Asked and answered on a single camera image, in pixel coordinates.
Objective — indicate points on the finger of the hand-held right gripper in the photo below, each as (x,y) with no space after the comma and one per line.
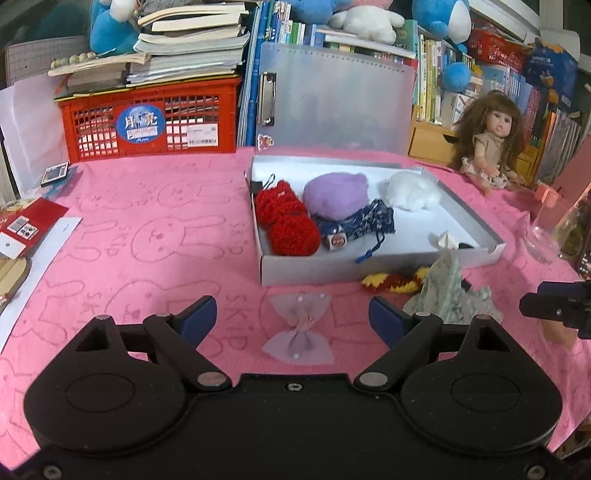
(554,302)

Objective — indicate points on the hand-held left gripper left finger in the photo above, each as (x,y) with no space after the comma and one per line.
(199,318)

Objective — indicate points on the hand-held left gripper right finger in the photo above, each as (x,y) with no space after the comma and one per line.
(388,318)

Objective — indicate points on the yellow red crochet band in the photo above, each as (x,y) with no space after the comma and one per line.
(397,282)

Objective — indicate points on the green checked cloth bag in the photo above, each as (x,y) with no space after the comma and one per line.
(443,290)

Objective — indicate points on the white cardboard box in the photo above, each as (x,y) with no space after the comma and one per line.
(415,256)

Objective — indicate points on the pale pink bow clip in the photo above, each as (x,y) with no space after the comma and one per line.
(300,341)

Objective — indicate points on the small white card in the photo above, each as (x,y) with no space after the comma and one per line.
(444,240)

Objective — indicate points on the red crochet scrunchie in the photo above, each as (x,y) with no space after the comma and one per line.
(291,230)

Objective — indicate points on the purple plush pouch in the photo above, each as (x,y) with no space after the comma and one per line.
(337,194)

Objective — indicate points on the brown cardboard piece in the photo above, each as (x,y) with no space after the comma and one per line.
(556,333)

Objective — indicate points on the pink rabbit print towel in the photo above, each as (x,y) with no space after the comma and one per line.
(161,277)

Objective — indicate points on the clear glass cup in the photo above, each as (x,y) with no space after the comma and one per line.
(545,235)

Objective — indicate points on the dark glass jar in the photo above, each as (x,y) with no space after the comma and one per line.
(575,235)

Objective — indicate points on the pink plastic container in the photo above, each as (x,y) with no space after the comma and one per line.
(549,196)

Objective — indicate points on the pink board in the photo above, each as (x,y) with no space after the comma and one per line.
(577,175)

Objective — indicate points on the black binder clip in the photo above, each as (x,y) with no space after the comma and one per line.
(255,187)

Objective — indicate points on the white paper sheet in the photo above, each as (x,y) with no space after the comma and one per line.
(41,263)

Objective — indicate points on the brown haired doll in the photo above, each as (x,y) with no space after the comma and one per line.
(489,143)

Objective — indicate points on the wooden drawer box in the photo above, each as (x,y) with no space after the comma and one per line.
(429,143)

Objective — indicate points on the red card package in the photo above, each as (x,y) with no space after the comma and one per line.
(32,226)

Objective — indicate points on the wooden board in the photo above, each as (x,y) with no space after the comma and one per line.
(11,277)

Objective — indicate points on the small black card box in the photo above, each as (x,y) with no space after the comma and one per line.
(54,174)

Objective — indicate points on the frosted plastic clipboard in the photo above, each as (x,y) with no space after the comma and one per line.
(341,101)

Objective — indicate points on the red plastic crate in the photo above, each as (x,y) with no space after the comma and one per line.
(92,120)

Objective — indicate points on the blue printed box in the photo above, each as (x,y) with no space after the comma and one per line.
(549,69)

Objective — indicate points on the row of shelf books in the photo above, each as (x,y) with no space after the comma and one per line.
(429,83)

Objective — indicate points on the blue folders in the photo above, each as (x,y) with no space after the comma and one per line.
(249,83)

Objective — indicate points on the blue plush ball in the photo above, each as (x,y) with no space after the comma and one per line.
(456,76)

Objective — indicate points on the white leaning paper sheets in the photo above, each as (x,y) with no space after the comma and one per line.
(27,134)

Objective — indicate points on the red plastic basket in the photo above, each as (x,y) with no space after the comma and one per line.
(496,50)

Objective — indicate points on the stack of books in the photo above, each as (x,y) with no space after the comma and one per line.
(184,50)

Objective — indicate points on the large white plush toy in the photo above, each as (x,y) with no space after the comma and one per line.
(369,21)

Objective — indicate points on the blue white plush toy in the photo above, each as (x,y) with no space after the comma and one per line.
(438,18)
(108,32)

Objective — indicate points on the grey grid cutting mat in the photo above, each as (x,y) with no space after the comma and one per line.
(27,60)

